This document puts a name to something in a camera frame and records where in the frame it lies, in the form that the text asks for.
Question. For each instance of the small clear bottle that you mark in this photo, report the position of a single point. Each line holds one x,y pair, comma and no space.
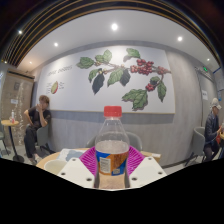
12,117

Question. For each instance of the recessed ceiling lights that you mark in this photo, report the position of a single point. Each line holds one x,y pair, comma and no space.
114,26

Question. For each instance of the white wall notice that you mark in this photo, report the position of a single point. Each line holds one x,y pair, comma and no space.
205,95

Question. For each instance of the white cup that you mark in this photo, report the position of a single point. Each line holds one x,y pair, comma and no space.
53,165

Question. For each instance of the person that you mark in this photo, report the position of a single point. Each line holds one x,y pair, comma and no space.
38,116
211,128

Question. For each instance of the green exit sign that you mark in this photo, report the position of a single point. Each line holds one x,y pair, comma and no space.
205,69

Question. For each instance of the clear red-capped drink bottle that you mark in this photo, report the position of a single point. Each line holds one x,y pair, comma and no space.
111,146

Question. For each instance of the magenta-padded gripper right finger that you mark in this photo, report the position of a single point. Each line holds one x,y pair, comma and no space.
146,171

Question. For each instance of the round wooden side table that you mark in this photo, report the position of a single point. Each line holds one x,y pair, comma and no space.
9,123

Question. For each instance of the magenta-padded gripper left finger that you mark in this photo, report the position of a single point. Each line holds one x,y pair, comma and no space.
75,171

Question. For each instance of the coffee plant wall mural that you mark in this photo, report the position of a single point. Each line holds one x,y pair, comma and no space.
73,93

